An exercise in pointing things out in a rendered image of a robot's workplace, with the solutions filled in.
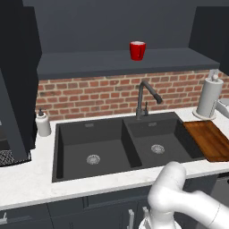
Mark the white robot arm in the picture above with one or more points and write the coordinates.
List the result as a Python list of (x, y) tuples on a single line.
[(171, 190)]

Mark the red mug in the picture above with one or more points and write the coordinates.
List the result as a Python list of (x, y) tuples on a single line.
[(137, 51)]

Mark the brown wooden tray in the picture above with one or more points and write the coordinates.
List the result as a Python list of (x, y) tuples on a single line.
[(208, 140)]

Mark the dark grey sink tap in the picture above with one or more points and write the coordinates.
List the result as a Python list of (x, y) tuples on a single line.
[(140, 98)]

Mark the black double sink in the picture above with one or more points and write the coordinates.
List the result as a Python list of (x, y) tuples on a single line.
[(98, 149)]

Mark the white soap dispenser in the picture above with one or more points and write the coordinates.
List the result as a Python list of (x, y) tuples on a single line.
[(43, 125)]

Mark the dark sink front panel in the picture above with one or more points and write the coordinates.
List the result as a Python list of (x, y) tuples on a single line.
[(119, 195)]

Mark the white paper towel roll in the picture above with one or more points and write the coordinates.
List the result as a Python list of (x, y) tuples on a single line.
[(209, 98)]

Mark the dark base cupboard door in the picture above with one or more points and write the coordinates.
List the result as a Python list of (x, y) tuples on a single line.
[(98, 217)]

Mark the grey dishwasher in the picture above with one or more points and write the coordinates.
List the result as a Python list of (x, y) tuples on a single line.
[(219, 189)]

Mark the dark drawer front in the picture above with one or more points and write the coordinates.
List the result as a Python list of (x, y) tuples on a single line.
[(23, 213)]

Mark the dark open wall cabinet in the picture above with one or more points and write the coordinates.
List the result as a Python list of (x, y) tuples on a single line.
[(119, 64)]

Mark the grey wall socket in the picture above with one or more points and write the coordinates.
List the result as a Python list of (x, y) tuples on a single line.
[(213, 73)]

